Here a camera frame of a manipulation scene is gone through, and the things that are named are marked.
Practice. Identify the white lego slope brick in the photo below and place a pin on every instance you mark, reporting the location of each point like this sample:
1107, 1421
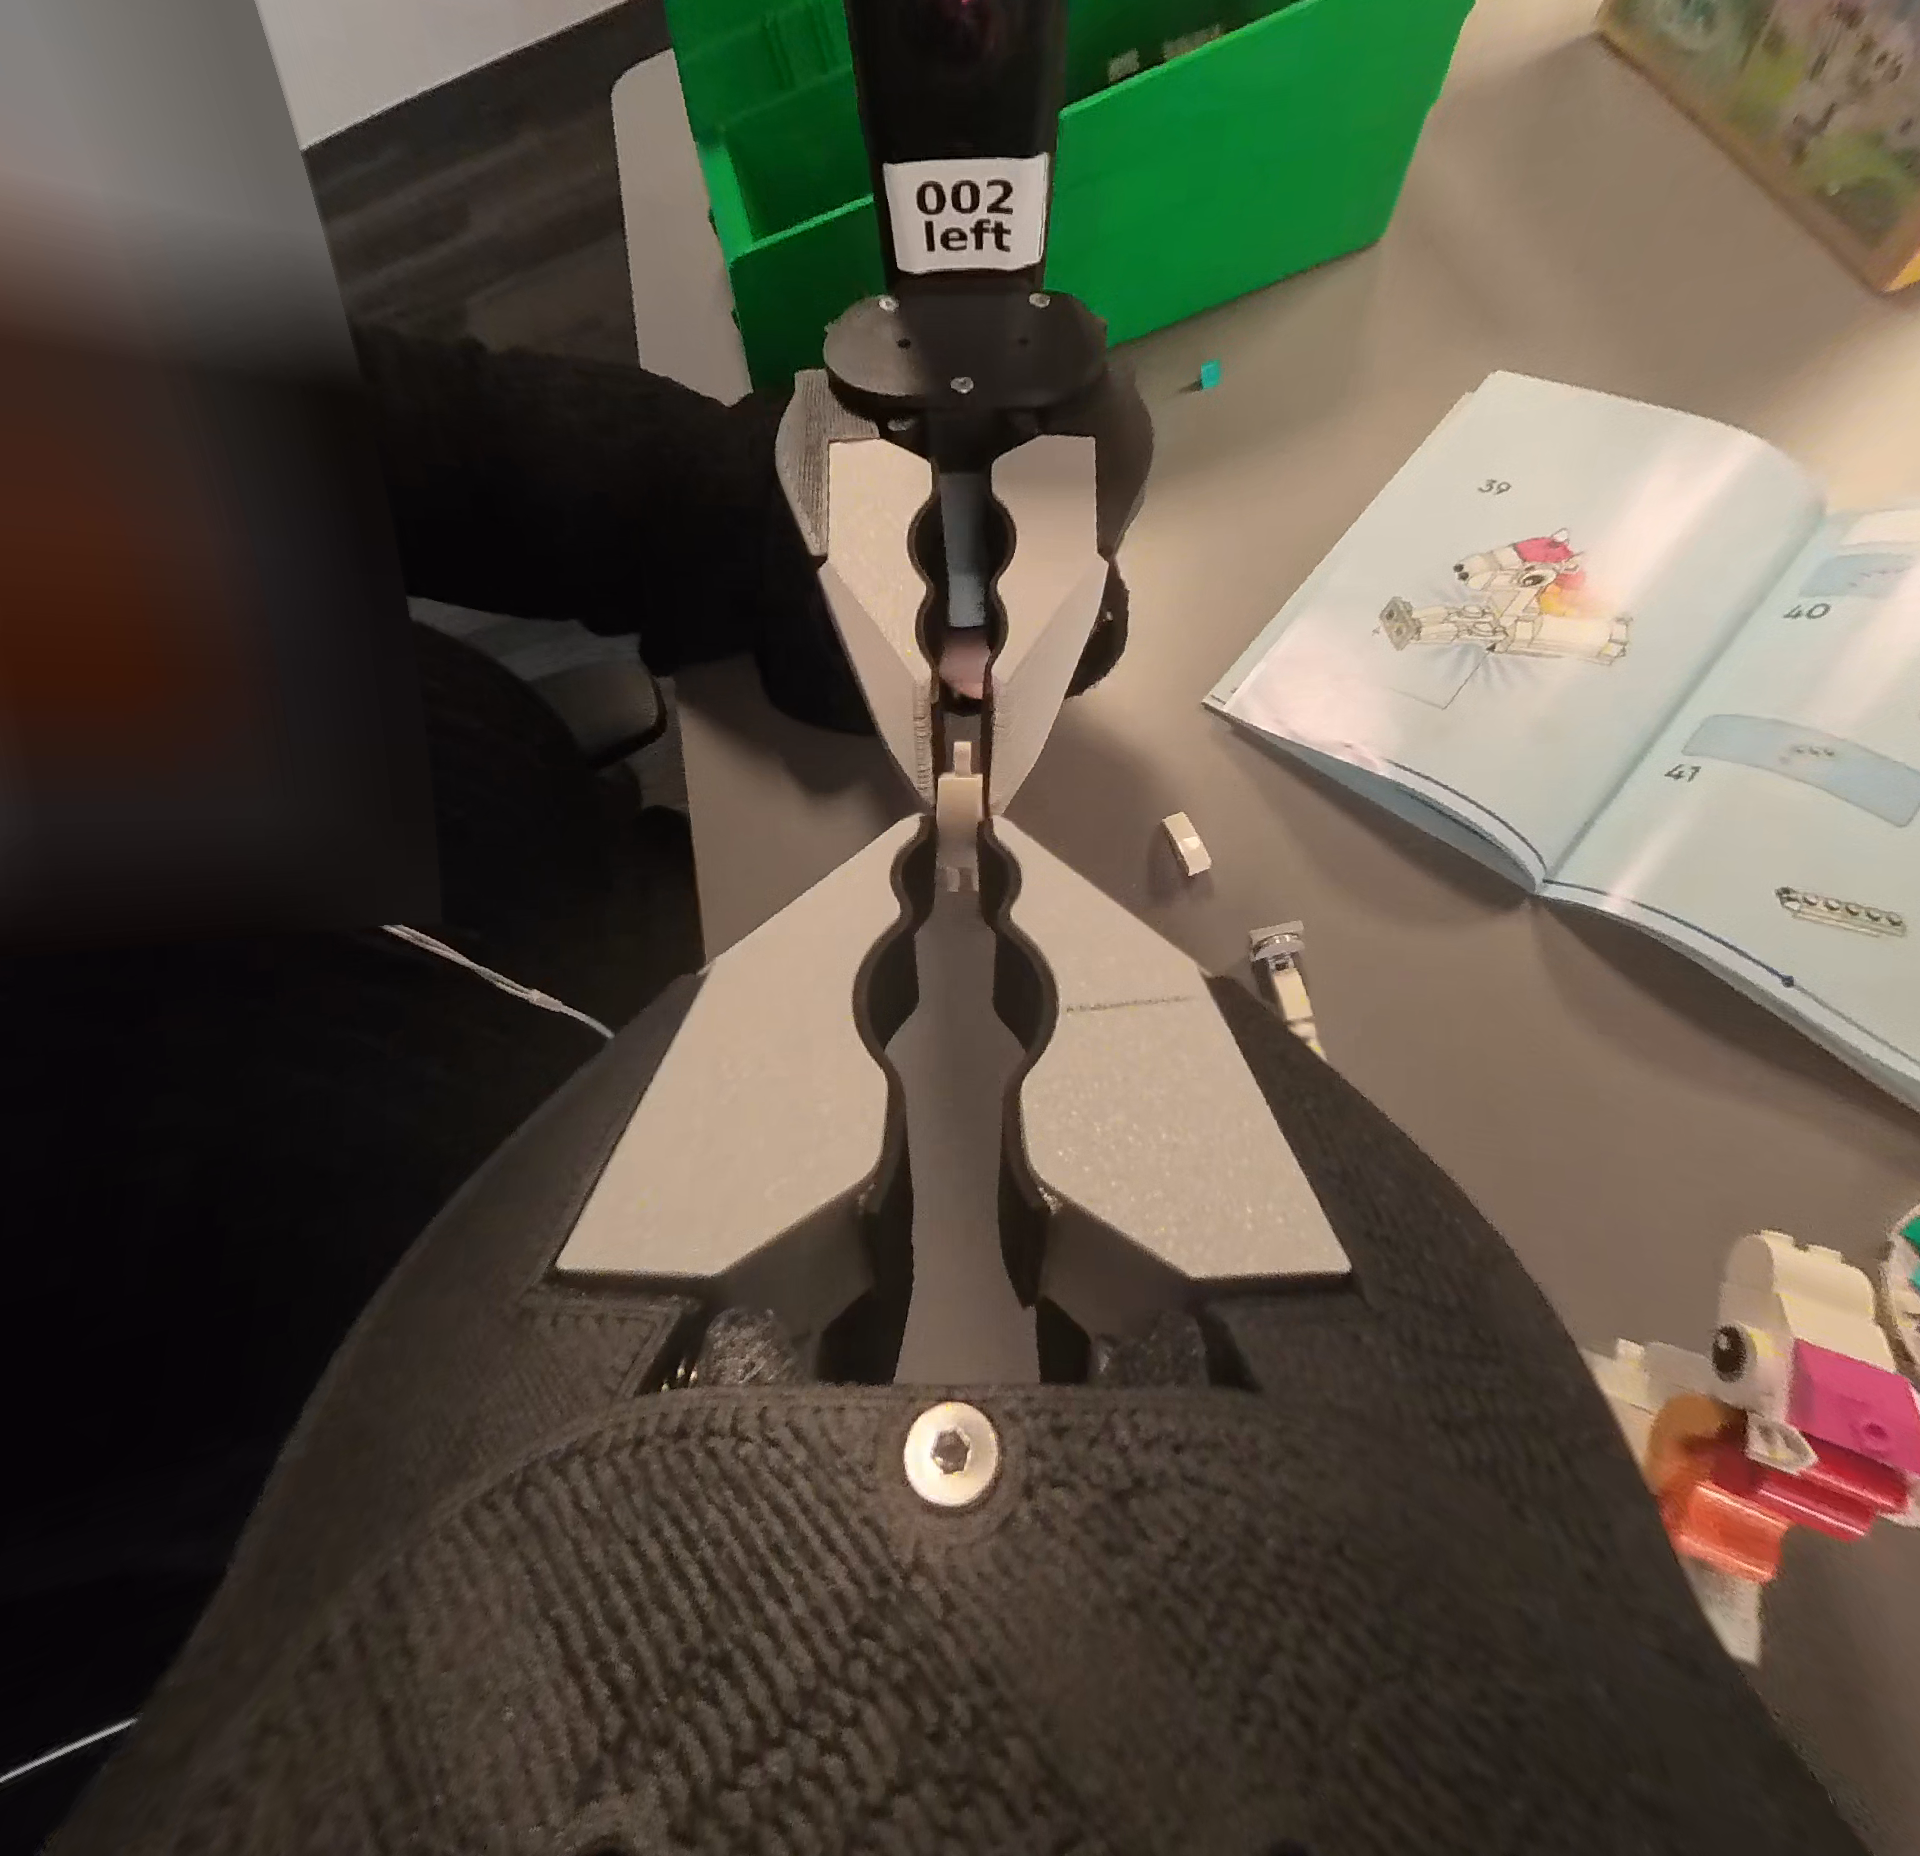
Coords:
1185, 845

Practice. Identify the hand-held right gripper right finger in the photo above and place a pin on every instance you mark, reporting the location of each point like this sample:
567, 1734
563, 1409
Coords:
1169, 1136

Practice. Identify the person's left hand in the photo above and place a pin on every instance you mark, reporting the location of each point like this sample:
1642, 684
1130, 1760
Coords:
809, 673

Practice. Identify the round rainbow lego plate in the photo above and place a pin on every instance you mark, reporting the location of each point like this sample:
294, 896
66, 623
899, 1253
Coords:
1905, 1241

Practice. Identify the open blue instruction booklet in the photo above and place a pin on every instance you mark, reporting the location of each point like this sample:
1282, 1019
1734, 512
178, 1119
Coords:
1575, 658

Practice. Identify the black chair armrest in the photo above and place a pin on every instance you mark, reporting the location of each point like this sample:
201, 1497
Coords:
571, 716

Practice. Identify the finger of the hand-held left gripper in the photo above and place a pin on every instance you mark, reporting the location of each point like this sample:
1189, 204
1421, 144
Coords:
1056, 583
872, 598

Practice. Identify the white and grey lego leg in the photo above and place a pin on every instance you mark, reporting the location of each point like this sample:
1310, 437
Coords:
1277, 944

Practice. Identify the colourful lego set box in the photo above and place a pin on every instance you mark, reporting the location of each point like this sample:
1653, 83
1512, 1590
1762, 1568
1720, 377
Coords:
1785, 88

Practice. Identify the person's left forearm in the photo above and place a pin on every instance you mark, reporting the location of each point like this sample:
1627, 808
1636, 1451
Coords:
571, 491

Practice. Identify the white lego leg piece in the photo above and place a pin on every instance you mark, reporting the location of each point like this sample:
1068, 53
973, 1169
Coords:
962, 821

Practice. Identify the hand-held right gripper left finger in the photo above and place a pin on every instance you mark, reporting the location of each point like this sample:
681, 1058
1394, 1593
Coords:
735, 1121

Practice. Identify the green plastic bin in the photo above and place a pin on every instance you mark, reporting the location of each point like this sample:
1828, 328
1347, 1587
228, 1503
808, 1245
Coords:
1232, 190

